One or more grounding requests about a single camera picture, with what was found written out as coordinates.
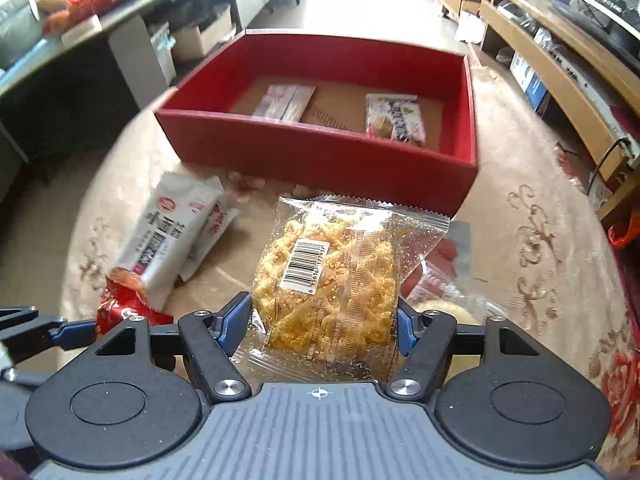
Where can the clear packet of yellow noodle snack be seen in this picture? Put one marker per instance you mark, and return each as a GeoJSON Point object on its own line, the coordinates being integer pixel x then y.
{"type": "Point", "coordinates": [325, 285]}

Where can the white purple-print snack packet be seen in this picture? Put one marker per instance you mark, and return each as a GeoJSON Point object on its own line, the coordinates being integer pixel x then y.
{"type": "Point", "coordinates": [395, 117]}

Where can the long white electronic device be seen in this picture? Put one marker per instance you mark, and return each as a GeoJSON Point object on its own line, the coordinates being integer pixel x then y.
{"type": "Point", "coordinates": [590, 95]}

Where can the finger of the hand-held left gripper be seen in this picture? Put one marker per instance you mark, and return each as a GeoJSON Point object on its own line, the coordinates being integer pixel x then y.
{"type": "Point", "coordinates": [75, 334]}
{"type": "Point", "coordinates": [22, 377]}

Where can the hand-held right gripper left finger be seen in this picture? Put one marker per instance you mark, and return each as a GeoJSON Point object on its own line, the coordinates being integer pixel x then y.
{"type": "Point", "coordinates": [234, 322]}

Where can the white tissue pack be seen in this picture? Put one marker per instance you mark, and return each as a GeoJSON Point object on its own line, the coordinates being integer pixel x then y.
{"type": "Point", "coordinates": [162, 52]}

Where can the red foil snack packet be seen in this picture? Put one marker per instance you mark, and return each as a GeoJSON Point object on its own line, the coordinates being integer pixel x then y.
{"type": "Point", "coordinates": [125, 305]}

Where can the orange plastic bag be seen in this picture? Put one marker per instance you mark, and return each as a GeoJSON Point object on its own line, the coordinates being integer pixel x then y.
{"type": "Point", "coordinates": [625, 232]}

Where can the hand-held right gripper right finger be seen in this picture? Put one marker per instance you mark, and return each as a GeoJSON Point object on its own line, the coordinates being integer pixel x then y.
{"type": "Point", "coordinates": [406, 332]}

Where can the clear pack of sausages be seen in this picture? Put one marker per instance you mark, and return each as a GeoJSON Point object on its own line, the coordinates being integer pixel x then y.
{"type": "Point", "coordinates": [452, 255]}

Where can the red cardboard box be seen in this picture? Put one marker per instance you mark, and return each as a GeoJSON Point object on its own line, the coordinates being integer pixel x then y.
{"type": "Point", "coordinates": [325, 160]}

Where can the wooden television stand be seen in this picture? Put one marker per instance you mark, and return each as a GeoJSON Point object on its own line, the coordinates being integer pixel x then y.
{"type": "Point", "coordinates": [560, 65]}

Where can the small white red-print packet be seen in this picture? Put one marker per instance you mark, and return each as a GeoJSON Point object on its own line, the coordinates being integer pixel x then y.
{"type": "Point", "coordinates": [212, 230]}

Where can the clear bread packet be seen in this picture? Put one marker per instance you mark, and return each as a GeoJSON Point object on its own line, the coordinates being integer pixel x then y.
{"type": "Point", "coordinates": [450, 300]}

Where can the open cardboard box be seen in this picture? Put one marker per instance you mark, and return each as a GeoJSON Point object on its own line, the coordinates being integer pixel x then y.
{"type": "Point", "coordinates": [202, 35]}

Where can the blue white box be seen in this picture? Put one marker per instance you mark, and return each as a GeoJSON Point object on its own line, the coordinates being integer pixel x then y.
{"type": "Point", "coordinates": [536, 91]}

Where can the black television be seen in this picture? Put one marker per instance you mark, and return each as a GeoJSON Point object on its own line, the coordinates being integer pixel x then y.
{"type": "Point", "coordinates": [600, 5]}

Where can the dark low table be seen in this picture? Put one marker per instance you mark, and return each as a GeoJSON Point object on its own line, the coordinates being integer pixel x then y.
{"type": "Point", "coordinates": [60, 75]}

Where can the white plastic bag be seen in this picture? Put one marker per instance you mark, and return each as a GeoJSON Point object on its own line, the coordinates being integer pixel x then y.
{"type": "Point", "coordinates": [469, 27]}

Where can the large white snack packet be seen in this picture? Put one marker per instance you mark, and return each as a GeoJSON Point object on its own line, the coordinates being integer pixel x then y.
{"type": "Point", "coordinates": [160, 230]}

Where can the pale pink flat packet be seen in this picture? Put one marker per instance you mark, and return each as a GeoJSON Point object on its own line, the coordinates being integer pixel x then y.
{"type": "Point", "coordinates": [282, 102]}

